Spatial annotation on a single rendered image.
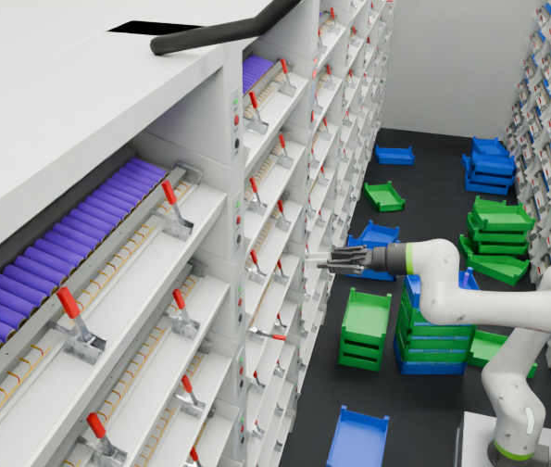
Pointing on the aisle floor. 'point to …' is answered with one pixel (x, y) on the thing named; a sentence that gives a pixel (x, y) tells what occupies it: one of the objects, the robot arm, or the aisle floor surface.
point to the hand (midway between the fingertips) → (318, 259)
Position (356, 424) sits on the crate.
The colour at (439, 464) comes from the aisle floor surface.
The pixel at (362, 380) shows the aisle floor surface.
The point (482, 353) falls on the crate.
